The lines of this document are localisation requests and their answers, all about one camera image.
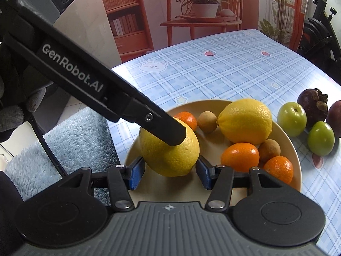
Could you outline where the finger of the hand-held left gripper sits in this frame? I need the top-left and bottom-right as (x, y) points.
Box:
(103, 87), (187, 147)

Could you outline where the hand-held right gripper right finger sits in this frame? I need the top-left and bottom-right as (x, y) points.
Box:
(196, 155), (292, 211)

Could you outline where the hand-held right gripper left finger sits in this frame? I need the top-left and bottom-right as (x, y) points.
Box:
(57, 155), (146, 212)

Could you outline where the small orange tangerine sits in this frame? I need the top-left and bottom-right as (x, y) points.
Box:
(263, 156), (294, 184)
(221, 142), (260, 173)
(174, 111), (198, 132)

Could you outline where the brown bowl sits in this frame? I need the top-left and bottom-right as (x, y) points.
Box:
(125, 99), (302, 207)

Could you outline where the large yellow lemon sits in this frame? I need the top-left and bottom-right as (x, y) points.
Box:
(217, 99), (273, 145)
(139, 117), (200, 177)

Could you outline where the brown kiwi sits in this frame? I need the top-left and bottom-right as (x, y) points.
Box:
(197, 111), (218, 134)
(258, 139), (281, 163)

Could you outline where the person's left hand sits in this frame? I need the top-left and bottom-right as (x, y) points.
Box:
(0, 75), (46, 133)

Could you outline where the light blue fluffy rug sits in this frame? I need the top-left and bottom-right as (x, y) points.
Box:
(4, 107), (120, 206)

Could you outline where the blue plaid tablecloth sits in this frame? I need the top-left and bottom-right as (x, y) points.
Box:
(107, 29), (341, 256)

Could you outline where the green round fruit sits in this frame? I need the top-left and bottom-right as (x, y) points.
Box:
(277, 102), (307, 137)
(307, 121), (335, 157)

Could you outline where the dark purple mangosteen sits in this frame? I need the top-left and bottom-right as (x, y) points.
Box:
(297, 88), (329, 128)

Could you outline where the red apple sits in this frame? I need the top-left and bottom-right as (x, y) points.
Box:
(325, 100), (341, 138)

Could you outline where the black exercise bike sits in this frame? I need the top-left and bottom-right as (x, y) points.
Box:
(296, 0), (341, 72)

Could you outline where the black cable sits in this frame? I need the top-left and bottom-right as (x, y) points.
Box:
(28, 113), (68, 178)

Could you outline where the wall poster with plants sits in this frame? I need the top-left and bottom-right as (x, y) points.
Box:
(97, 0), (309, 63)

